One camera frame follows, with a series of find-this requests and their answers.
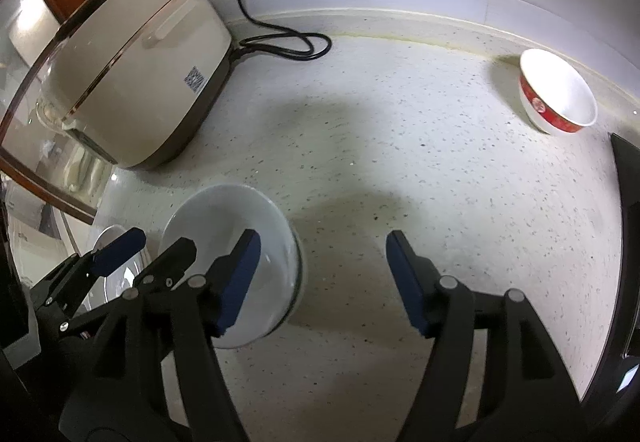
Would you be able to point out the brown rimmed glass pane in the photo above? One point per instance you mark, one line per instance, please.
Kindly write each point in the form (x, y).
(30, 162)

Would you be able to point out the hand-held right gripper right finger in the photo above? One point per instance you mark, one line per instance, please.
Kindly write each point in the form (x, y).
(405, 282)

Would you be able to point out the large white green-rimmed bowl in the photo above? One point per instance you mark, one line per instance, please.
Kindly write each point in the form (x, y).
(272, 262)

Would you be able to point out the cream rice cooker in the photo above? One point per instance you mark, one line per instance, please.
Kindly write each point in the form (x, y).
(140, 72)

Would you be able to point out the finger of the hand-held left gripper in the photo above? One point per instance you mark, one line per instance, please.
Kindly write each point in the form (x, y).
(177, 254)
(120, 249)

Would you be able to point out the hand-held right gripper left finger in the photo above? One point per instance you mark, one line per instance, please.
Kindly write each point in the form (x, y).
(240, 282)

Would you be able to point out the red and white bowl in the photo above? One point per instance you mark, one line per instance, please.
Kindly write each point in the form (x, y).
(560, 87)

